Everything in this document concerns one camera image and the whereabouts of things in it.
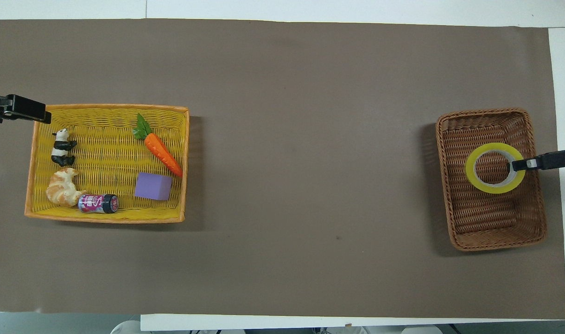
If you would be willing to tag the purple foam block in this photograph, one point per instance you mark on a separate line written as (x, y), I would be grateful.
(153, 186)

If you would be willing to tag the yellow tape roll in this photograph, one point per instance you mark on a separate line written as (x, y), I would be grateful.
(471, 176)

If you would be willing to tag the yellow wicker basket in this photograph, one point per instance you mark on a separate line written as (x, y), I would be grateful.
(106, 157)

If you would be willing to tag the toy croissant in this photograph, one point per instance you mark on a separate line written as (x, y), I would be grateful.
(62, 190)

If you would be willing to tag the panda toy figure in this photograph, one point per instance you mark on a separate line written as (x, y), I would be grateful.
(60, 149)

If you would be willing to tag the small pink drink can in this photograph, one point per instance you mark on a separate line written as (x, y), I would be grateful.
(97, 203)

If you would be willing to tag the brown wicker basket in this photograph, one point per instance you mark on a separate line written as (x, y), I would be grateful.
(486, 218)

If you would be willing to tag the orange toy carrot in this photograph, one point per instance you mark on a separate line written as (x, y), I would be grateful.
(161, 153)

